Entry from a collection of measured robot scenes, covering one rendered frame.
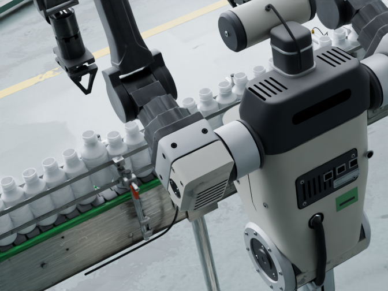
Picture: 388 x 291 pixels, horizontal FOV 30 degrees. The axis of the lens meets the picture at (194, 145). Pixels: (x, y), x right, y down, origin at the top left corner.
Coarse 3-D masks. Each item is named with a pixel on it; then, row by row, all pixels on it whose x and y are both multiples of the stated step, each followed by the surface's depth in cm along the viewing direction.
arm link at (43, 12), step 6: (36, 0) 150; (42, 0) 150; (72, 0) 155; (78, 0) 155; (36, 6) 153; (42, 6) 151; (60, 6) 154; (66, 6) 154; (72, 6) 155; (42, 12) 153; (48, 12) 153; (54, 12) 153; (48, 18) 160
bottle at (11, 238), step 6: (0, 204) 182; (0, 210) 182; (6, 216) 185; (0, 222) 183; (6, 222) 185; (0, 228) 184; (6, 228) 185; (12, 228) 187; (0, 234) 185; (12, 234) 188; (0, 240) 186; (6, 240) 187; (12, 240) 188
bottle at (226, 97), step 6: (222, 84) 204; (228, 84) 203; (222, 90) 201; (228, 90) 202; (222, 96) 203; (228, 96) 202; (234, 96) 204; (222, 102) 203; (228, 102) 202; (234, 102) 203; (222, 108) 204; (222, 114) 205; (222, 120) 207
